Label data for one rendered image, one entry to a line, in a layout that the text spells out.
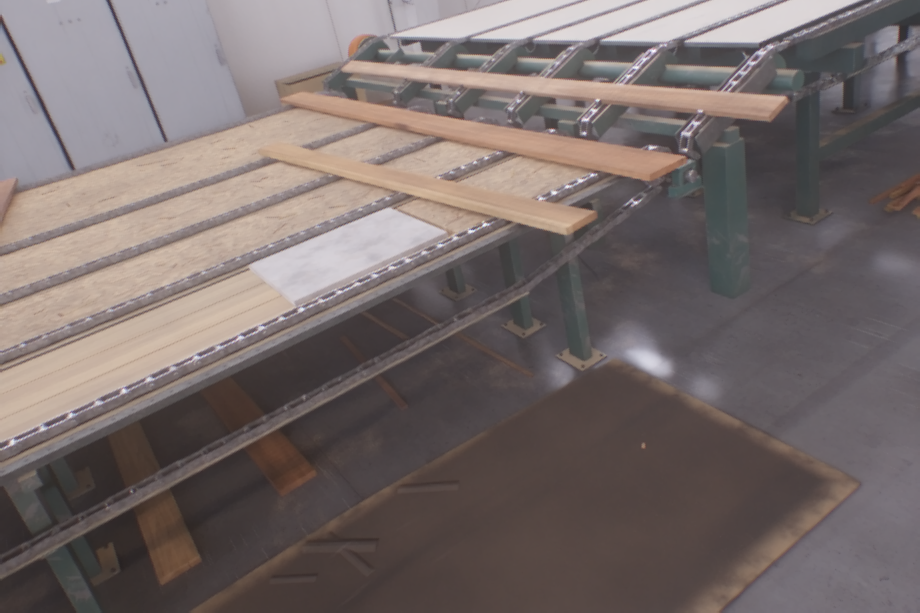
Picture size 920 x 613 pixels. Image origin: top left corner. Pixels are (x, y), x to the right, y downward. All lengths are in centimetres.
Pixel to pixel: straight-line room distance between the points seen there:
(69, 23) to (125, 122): 90
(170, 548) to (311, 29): 663
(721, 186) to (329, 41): 621
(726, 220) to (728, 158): 29
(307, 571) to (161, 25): 587
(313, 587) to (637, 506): 108
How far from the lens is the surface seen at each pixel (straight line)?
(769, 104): 318
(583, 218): 245
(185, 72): 774
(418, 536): 266
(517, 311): 352
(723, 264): 357
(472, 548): 257
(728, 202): 341
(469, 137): 361
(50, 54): 755
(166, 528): 313
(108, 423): 223
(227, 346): 230
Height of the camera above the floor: 185
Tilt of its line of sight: 24 degrees down
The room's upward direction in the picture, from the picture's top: 12 degrees counter-clockwise
